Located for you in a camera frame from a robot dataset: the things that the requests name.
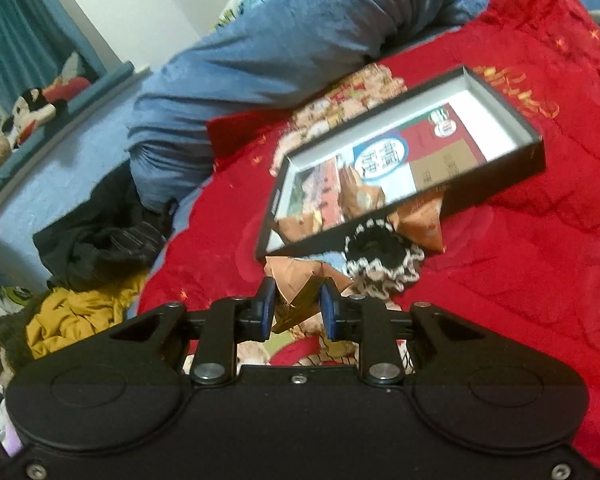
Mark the printed booklet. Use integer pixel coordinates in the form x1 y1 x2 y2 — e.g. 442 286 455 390
275 102 488 223

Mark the yellow cloth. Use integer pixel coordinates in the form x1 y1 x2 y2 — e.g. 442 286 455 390
26 275 148 361

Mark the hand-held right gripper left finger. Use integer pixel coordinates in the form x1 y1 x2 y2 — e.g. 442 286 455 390
110 277 277 387

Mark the black white plush toy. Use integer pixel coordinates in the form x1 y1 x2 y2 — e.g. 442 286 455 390
2 87 57 148

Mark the teal curtain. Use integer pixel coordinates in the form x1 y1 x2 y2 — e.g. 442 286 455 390
0 0 106 106

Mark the black clothing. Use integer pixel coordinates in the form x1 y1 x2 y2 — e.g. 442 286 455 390
32 167 181 291

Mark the light blue bed sheet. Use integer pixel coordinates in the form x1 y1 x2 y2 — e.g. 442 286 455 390
0 67 216 301

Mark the teal window ledge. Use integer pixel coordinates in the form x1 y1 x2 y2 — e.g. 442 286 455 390
0 60 136 206

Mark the red printed blanket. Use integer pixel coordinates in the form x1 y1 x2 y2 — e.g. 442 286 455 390
135 0 600 471

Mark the red white plush toy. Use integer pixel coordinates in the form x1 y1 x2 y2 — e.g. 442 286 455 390
42 52 93 103

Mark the black lace-edged scrunchie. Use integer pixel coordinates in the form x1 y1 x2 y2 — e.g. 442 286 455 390
341 217 426 293

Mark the brown snack packet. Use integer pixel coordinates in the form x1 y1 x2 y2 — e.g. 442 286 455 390
397 194 446 253
265 256 353 335

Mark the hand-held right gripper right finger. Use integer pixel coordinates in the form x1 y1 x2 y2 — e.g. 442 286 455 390
319 282 493 387

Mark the blue duvet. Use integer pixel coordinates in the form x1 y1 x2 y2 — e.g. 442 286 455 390
127 0 600 211

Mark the cartoon print cloth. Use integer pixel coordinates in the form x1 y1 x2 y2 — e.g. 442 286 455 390
0 285 37 322

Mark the black shallow box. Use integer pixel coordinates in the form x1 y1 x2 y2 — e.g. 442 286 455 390
255 64 547 261

